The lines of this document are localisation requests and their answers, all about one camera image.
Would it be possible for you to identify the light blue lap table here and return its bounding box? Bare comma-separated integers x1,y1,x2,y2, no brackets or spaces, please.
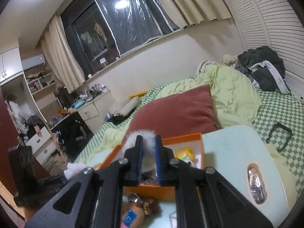
90,125,298,228

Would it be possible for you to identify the white fluffy plush ball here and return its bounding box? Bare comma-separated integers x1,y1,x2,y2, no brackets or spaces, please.
124,128,158,171

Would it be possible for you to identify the hanging clothes heap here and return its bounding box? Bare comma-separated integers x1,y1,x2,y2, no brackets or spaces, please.
5,94,45,136

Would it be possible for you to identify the light green duvet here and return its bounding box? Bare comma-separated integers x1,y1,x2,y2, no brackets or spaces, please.
76,64,263,163

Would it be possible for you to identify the black backpack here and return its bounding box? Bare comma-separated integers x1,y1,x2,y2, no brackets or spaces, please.
56,118,93,158

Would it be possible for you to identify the brown plush toy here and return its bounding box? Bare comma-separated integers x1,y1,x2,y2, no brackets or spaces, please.
121,202,162,228

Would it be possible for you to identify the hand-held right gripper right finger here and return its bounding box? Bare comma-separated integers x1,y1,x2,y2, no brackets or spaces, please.
154,135,273,228

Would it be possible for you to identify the red corduroy pillow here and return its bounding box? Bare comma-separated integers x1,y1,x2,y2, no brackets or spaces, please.
121,84,220,145

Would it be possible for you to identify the black phone case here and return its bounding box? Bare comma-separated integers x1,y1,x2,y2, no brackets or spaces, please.
265,122,293,152

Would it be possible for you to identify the white low drawer unit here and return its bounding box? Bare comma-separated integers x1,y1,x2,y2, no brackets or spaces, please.
24,125,60,165

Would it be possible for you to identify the white upper cabinet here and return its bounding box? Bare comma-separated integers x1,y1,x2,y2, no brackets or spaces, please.
0,47,24,86

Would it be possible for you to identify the shiny foil packet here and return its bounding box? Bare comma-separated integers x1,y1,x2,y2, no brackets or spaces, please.
247,166,266,205

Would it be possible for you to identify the beige curtain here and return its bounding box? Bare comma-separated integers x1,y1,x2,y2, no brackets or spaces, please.
152,0,232,27
40,15,87,95

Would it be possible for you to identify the dark coat with fur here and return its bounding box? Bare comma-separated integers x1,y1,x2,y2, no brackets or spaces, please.
55,85,72,111

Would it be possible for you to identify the beige garment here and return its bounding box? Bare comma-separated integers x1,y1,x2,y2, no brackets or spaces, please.
219,54,238,66

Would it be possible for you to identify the white air conditioner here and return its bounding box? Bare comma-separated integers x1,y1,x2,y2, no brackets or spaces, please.
21,54,47,71

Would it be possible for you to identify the dark clothes pile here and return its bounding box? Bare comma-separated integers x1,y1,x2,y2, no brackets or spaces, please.
235,46,291,94

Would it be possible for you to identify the black crumpled garment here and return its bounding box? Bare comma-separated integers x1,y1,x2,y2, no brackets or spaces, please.
111,115,134,125

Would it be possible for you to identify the large dark window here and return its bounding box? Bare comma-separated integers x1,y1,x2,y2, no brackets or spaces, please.
60,0,182,76

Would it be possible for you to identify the yellow plush toy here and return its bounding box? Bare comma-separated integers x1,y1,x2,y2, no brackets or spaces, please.
175,147,197,164

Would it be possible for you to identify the orange cardboard box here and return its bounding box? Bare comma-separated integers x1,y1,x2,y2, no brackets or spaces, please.
95,133,206,200

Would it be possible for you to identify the white louvered closet door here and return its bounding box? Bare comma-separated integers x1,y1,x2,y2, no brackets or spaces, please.
211,0,304,96

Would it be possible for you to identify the green checkered bed sheet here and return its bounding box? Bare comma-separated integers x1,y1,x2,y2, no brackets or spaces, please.
76,75,304,195

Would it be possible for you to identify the dark brown furry pompom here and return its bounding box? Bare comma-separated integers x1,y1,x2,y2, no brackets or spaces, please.
140,171,159,186

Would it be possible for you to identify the makeup brush holder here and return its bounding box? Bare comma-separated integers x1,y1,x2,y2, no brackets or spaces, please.
90,84,102,96

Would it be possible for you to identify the white drawer cabinet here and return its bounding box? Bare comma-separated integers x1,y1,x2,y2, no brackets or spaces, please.
75,90,112,130

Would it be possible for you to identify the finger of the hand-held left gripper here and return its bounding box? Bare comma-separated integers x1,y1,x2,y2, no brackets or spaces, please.
36,174,69,186

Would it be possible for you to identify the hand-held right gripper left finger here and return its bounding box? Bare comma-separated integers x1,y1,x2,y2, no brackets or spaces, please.
24,135,144,228

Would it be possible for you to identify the white wall bookshelf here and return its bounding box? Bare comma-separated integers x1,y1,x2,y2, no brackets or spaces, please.
22,70,58,98

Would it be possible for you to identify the grey white garment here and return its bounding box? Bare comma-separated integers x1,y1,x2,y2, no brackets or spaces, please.
195,60,219,74

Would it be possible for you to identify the beige folded blanket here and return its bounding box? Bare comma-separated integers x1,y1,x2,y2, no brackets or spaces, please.
109,96,141,117

